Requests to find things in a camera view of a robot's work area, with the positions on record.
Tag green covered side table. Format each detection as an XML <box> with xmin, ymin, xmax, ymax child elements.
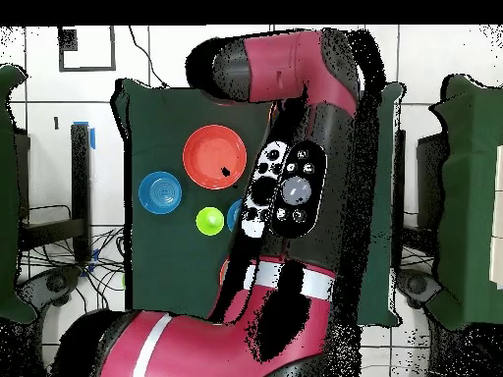
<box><xmin>429</xmin><ymin>74</ymin><xmax>503</xmax><ymax>331</ymax></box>
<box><xmin>0</xmin><ymin>64</ymin><xmax>38</xmax><ymax>325</ymax></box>

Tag cable tangle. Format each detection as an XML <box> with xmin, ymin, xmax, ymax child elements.
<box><xmin>19</xmin><ymin>227</ymin><xmax>127</xmax><ymax>315</ymax></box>

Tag red plastic bowl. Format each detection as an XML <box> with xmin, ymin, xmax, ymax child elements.
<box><xmin>219</xmin><ymin>256</ymin><xmax>232</xmax><ymax>287</ymax></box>
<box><xmin>182</xmin><ymin>124</ymin><xmax>248</xmax><ymax>190</ymax></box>

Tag black office chair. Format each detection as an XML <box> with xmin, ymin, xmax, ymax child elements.
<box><xmin>396</xmin><ymin>268</ymin><xmax>441</xmax><ymax>309</ymax></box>
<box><xmin>19</xmin><ymin>265</ymin><xmax>84</xmax><ymax>311</ymax></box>

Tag dark green tablecloth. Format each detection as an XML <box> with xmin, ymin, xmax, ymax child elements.
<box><xmin>111</xmin><ymin>77</ymin><xmax>406</xmax><ymax>329</ymax></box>

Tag small blue plastic bowl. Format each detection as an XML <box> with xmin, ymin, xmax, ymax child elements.
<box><xmin>138</xmin><ymin>170</ymin><xmax>183</xmax><ymax>216</ymax></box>
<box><xmin>226</xmin><ymin>198</ymin><xmax>244</xmax><ymax>233</ymax></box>

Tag black floor cable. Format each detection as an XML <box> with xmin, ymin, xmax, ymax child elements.
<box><xmin>128</xmin><ymin>25</ymin><xmax>171</xmax><ymax>89</ymax></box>

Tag white boxes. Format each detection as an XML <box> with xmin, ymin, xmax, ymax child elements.
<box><xmin>488</xmin><ymin>144</ymin><xmax>503</xmax><ymax>290</ymax></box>

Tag green plastic cup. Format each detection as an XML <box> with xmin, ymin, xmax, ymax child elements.
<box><xmin>196</xmin><ymin>206</ymin><xmax>226</xmax><ymax>237</ymax></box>

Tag black metal stand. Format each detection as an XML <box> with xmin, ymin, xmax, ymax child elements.
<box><xmin>17</xmin><ymin>122</ymin><xmax>96</xmax><ymax>264</ymax></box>

